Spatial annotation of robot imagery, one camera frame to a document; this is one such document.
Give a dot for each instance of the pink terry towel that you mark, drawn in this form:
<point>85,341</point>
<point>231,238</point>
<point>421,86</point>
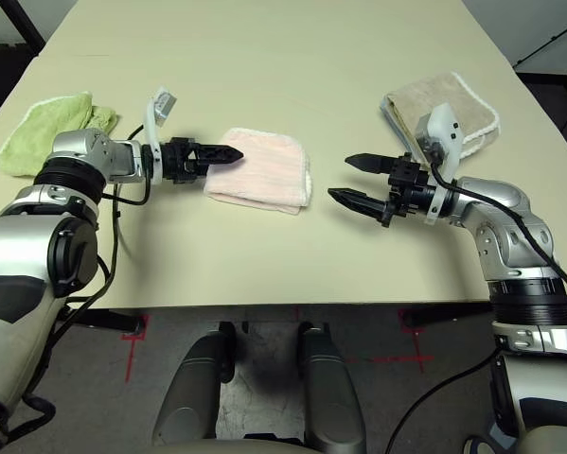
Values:
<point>264,175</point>

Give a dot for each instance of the grey robot right leg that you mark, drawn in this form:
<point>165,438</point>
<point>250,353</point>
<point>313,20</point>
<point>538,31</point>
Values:
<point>330,392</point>

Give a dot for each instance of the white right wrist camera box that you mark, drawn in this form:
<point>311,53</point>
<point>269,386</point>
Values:
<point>446,137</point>

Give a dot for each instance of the black metal table frame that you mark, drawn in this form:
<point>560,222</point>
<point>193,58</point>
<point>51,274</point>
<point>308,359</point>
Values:
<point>32,21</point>

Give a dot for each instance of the grey robot left leg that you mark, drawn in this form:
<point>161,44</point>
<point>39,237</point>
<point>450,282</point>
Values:
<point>193,397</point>

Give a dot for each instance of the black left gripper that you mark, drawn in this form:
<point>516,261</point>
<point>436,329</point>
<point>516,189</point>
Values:
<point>181,161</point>

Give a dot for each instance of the black metal bar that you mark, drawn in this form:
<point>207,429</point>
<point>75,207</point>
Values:
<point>553,40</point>

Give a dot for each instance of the beige terry towel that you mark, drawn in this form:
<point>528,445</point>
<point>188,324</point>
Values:
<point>439,99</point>

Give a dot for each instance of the green terry towel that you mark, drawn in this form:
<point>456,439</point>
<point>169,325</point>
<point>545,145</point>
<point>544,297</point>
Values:
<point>41,132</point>

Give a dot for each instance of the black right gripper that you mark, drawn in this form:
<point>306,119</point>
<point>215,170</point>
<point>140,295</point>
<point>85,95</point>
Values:
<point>408,189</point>

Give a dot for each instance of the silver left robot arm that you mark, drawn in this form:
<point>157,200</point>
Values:
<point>37,265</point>

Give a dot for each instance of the black table foot bar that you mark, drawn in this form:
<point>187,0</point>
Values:
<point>108,321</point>

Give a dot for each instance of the grey blue floor object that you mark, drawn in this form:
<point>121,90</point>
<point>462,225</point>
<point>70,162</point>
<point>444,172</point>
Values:
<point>493,430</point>

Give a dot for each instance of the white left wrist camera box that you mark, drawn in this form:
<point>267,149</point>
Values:
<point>157,113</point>

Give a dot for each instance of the beige robot torso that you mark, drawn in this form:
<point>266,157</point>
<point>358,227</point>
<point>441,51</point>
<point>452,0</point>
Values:
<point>231,447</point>

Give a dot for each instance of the grey robot leg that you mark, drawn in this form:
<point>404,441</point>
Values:
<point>330,392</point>
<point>193,397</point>

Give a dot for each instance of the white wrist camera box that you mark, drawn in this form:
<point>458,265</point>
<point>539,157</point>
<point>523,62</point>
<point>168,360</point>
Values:
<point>157,113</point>
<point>446,137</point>

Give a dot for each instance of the beige folded towel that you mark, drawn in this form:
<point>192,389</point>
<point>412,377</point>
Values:
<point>396,125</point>

